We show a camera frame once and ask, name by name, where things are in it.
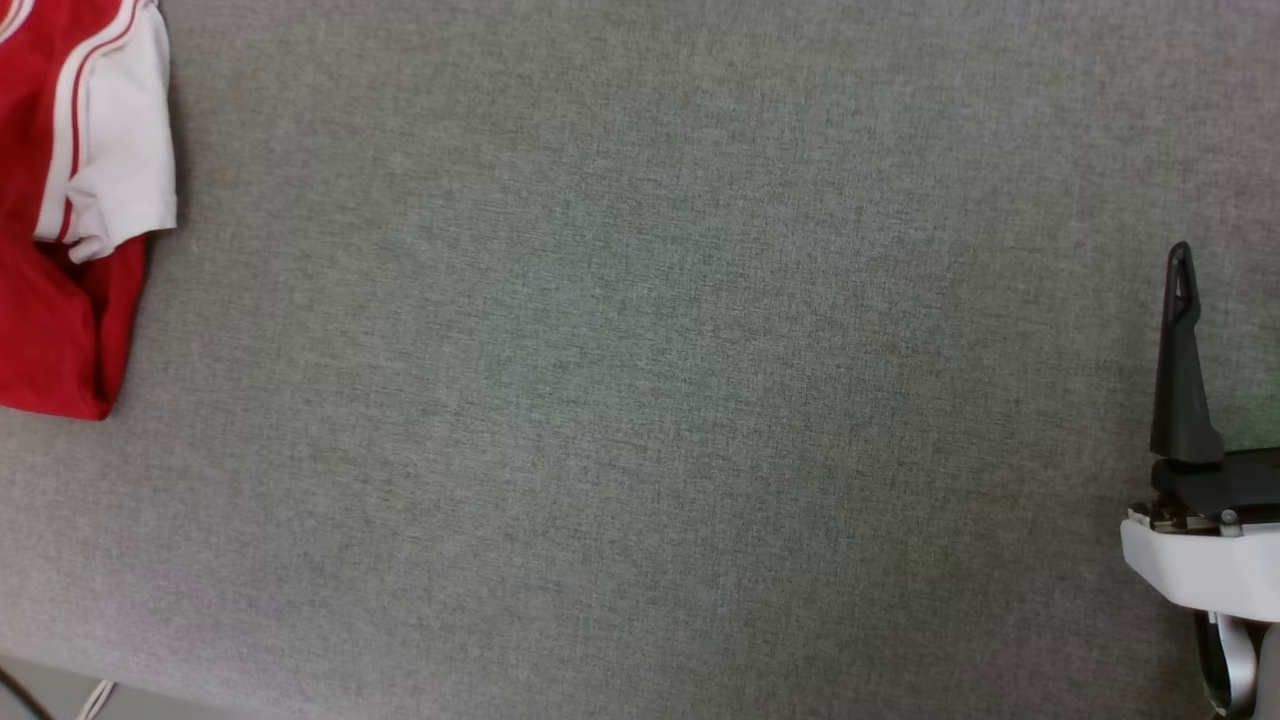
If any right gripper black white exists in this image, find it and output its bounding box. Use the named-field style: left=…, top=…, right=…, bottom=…
left=1120, top=242, right=1280, bottom=626

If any thin black floor cable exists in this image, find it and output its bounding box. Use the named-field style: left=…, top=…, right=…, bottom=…
left=0, top=664, right=53, bottom=720

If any red and white sports shirt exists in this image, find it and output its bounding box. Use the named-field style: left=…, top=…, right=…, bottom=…
left=0, top=0, right=179, bottom=421

